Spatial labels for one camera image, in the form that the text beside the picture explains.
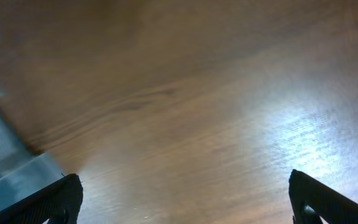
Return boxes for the clear plastic storage bin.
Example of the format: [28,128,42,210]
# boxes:
[0,112,63,211]

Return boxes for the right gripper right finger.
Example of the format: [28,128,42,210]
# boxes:
[288,169,358,224]

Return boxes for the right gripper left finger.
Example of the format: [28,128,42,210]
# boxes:
[0,174,83,224]

